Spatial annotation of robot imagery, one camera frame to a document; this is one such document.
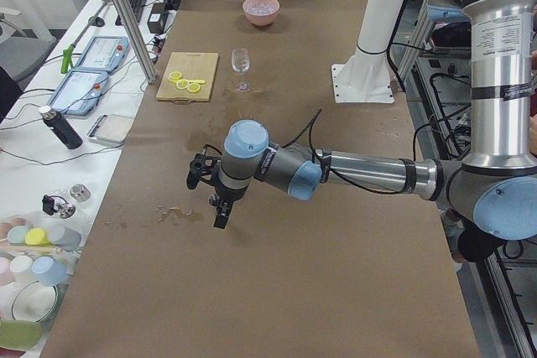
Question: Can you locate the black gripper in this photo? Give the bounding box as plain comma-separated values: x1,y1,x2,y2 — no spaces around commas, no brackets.
209,194,234,229

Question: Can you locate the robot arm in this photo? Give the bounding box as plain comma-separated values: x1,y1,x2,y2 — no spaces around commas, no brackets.
187,0,536,240

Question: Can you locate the clear wine glass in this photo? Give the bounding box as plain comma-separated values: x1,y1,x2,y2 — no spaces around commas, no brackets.
231,48,250,92

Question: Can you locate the pink bowl of ice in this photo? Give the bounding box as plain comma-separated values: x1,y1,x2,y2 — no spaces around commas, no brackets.
242,0,280,27

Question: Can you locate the lemon slice near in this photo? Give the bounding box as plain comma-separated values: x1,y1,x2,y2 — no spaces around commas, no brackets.
186,83,201,93

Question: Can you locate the lemon slice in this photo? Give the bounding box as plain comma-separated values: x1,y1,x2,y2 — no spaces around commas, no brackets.
175,79,190,90
168,71,182,83
186,83,201,93

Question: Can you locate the lemon slice middle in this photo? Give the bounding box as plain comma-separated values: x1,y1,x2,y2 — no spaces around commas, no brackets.
175,79,190,90

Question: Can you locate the grey tray with cloth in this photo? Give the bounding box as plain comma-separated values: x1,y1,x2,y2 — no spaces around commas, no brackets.
86,114,134,146

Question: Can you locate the lemon slice far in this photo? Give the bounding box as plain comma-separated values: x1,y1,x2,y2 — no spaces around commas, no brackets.
168,71,182,83

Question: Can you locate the bamboo cutting board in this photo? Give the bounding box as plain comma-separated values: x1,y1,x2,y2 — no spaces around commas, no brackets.
155,52,219,102

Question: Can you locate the small steel cup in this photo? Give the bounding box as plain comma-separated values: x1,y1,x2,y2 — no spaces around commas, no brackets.
69,184,91,203

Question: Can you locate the grey plastic cup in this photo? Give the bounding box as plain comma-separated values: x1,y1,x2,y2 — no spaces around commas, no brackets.
47,225,82,252

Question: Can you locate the black water bottle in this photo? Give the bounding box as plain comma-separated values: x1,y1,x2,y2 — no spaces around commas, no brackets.
39,105,83,149

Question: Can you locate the light blue plastic cup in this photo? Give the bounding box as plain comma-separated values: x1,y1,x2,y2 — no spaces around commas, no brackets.
31,256,67,286

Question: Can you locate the lower teach pendant tablet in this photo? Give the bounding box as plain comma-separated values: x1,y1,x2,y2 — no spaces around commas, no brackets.
48,69,109,117

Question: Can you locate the teach pendant tablet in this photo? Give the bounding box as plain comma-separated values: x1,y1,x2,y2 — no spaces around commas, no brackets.
76,35,129,73
48,69,109,117

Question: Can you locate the yellow plastic cup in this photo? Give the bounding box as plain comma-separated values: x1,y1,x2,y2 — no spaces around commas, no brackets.
24,228,52,247

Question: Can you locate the upper teach pendant tablet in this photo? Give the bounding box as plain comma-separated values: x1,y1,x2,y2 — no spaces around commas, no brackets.
76,35,129,73

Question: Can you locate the black power adapter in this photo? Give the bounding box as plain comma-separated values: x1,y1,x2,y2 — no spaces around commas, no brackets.
147,3,169,34

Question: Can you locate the mint green cup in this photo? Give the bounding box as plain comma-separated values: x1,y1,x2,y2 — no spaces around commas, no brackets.
7,226,30,246

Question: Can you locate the white plastic cup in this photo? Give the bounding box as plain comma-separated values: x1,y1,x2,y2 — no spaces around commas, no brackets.
9,255,37,284

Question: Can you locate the white plate green rim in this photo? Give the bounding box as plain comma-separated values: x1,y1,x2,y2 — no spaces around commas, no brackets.
11,282,58,322

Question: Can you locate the black keyboard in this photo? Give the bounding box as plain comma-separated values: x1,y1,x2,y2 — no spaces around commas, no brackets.
115,0,149,26

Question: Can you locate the green plastic bowl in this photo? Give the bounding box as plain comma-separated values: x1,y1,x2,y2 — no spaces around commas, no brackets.
1,320,43,351

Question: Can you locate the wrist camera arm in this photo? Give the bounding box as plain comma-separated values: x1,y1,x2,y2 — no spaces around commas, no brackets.
186,144,222,190

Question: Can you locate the aluminium frame post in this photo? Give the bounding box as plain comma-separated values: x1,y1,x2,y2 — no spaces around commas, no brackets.
112,0,157,84

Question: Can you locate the green handled reach tool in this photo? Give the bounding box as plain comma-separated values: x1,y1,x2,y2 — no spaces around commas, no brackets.
60,0,113,75

